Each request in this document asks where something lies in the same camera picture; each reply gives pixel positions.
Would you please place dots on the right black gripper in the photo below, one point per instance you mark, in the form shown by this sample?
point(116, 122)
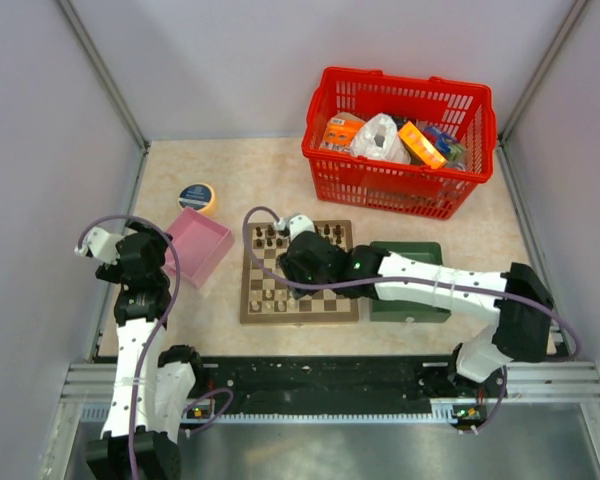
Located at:
point(292, 269)

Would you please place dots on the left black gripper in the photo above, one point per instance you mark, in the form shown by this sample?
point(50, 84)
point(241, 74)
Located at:
point(157, 238)

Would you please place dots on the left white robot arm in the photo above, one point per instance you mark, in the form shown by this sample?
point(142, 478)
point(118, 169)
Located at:
point(139, 439)

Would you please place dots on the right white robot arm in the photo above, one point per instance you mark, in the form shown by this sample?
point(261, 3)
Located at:
point(515, 304)

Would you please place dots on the dark chess pieces group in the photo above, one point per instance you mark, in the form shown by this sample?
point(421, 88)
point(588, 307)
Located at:
point(264, 236)

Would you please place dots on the wooden chess board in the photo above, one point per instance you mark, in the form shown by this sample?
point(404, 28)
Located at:
point(321, 307)

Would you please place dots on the pink open box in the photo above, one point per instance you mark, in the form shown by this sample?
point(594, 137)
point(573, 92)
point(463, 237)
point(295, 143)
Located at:
point(201, 244)

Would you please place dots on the yellow tape roll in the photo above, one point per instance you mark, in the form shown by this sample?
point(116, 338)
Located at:
point(200, 197)

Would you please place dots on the green wooden tray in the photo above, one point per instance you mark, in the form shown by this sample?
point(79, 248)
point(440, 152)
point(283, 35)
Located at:
point(405, 311)

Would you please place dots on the orange printed carton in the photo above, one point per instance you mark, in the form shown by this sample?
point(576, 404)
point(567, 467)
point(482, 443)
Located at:
point(340, 131)

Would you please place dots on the white plastic bag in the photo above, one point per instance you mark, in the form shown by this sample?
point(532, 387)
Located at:
point(378, 140)

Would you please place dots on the orange box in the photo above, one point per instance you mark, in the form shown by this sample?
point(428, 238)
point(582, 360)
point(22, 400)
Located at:
point(417, 144)

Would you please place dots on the blue packaged item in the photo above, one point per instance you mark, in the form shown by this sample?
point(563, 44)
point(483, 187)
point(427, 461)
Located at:
point(448, 146)

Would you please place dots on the red plastic basket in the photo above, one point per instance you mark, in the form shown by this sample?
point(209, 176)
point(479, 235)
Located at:
point(461, 109)

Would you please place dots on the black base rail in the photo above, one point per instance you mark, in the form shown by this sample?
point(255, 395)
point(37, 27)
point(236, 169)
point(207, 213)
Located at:
point(314, 385)

